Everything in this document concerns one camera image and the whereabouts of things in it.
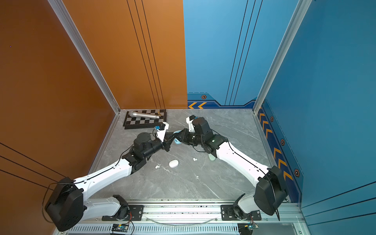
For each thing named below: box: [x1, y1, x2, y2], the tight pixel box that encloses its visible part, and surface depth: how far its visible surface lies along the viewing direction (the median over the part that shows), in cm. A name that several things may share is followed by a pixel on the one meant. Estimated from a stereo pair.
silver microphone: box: [129, 111, 160, 119], surface depth 111 cm
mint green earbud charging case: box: [208, 153, 216, 162], surface depth 93 cm
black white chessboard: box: [122, 109, 167, 130], surface depth 111 cm
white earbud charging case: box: [168, 159, 179, 169], surface depth 91 cm
